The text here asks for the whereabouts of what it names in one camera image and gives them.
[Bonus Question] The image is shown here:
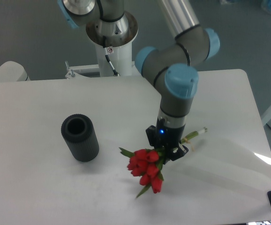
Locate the black ribbed cylindrical vase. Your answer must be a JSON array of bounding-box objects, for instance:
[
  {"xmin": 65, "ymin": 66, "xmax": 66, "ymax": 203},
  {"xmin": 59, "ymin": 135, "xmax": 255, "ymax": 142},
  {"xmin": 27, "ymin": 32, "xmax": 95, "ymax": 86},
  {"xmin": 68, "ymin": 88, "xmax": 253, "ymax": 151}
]
[{"xmin": 61, "ymin": 114, "xmax": 99, "ymax": 162}]

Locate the black cable on pedestal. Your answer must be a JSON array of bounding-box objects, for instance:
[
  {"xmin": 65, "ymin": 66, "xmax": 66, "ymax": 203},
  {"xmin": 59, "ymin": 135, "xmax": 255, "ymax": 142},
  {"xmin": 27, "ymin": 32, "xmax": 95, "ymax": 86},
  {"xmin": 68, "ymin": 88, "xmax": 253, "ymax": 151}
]
[{"xmin": 102, "ymin": 36, "xmax": 120, "ymax": 77}]

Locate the red tulip bouquet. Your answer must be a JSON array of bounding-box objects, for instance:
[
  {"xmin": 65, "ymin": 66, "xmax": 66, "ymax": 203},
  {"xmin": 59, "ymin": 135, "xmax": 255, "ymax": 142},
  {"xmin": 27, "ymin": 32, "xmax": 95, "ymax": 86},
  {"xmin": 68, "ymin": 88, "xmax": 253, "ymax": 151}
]
[{"xmin": 119, "ymin": 127, "xmax": 208, "ymax": 198}]

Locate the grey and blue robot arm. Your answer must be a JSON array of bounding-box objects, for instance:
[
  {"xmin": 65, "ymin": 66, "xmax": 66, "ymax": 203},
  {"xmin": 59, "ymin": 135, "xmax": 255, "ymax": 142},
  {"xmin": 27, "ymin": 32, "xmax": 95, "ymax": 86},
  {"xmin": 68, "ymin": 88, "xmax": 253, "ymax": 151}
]
[{"xmin": 58, "ymin": 0, "xmax": 220, "ymax": 162}]

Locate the white rounded furniture corner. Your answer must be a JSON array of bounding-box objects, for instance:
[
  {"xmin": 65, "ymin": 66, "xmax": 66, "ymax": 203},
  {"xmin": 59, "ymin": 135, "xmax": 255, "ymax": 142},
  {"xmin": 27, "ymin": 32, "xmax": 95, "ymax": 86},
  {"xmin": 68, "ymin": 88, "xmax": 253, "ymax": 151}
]
[{"xmin": 0, "ymin": 61, "xmax": 30, "ymax": 83}]

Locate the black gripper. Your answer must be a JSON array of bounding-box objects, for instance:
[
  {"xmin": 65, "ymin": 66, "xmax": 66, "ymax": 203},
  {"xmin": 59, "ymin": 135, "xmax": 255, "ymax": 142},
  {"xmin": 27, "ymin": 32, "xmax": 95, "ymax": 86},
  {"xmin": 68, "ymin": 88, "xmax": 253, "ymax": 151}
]
[{"xmin": 145, "ymin": 118, "xmax": 189, "ymax": 164}]

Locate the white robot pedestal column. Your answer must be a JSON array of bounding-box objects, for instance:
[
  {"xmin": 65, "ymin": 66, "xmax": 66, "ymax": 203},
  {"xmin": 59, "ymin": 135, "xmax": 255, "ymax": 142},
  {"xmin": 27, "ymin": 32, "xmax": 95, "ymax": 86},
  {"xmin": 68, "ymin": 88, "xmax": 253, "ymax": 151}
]
[{"xmin": 86, "ymin": 11, "xmax": 138, "ymax": 77}]

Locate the white pedestal base bracket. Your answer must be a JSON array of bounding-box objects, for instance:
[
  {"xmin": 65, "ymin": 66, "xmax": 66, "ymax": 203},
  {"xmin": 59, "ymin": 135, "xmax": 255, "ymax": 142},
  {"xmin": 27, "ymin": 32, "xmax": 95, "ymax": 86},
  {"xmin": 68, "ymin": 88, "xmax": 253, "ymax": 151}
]
[{"xmin": 65, "ymin": 61, "xmax": 141, "ymax": 79}]

